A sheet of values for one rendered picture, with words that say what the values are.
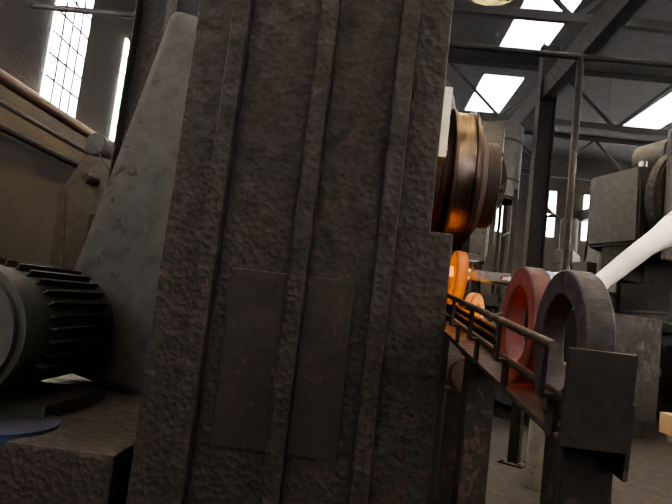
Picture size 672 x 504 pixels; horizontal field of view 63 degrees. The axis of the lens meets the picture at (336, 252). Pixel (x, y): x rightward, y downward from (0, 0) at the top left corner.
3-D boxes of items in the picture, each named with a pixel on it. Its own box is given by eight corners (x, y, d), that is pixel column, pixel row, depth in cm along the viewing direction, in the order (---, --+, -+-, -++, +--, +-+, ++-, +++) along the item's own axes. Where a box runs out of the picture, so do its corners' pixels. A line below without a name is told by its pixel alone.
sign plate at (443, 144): (437, 156, 135) (445, 86, 137) (424, 180, 161) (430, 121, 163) (447, 157, 135) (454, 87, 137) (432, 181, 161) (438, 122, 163)
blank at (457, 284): (459, 250, 151) (472, 252, 151) (451, 250, 166) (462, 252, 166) (450, 306, 151) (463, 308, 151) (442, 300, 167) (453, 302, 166)
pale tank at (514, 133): (459, 356, 993) (482, 116, 1035) (451, 352, 1084) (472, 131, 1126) (510, 362, 988) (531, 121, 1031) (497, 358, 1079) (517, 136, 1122)
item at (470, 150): (450, 243, 156) (465, 85, 161) (428, 258, 203) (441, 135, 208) (473, 246, 156) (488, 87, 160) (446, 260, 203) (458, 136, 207)
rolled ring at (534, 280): (525, 267, 97) (506, 264, 97) (564, 270, 79) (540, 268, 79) (513, 370, 97) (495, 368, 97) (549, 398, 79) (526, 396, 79)
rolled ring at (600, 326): (564, 270, 79) (540, 267, 79) (626, 275, 60) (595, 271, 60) (549, 398, 79) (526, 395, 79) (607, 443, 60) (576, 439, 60)
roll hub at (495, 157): (481, 219, 166) (490, 130, 169) (463, 232, 194) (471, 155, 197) (500, 222, 166) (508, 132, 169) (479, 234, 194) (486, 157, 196)
